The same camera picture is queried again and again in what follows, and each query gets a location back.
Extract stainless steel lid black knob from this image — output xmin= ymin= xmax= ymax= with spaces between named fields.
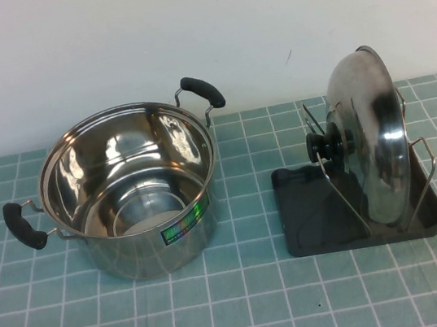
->
xmin=292 ymin=41 xmax=422 ymax=238

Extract dark grey plastic drip tray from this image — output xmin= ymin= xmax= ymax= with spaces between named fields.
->
xmin=269 ymin=144 xmax=437 ymax=261

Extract teal grid pattern tablecloth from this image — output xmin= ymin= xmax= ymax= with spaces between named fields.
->
xmin=0 ymin=71 xmax=437 ymax=327

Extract stainless steel pot black handles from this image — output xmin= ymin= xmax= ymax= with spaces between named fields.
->
xmin=0 ymin=71 xmax=251 ymax=301

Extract metal wire lid rack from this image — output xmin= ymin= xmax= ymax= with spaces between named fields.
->
xmin=300 ymin=82 xmax=437 ymax=240

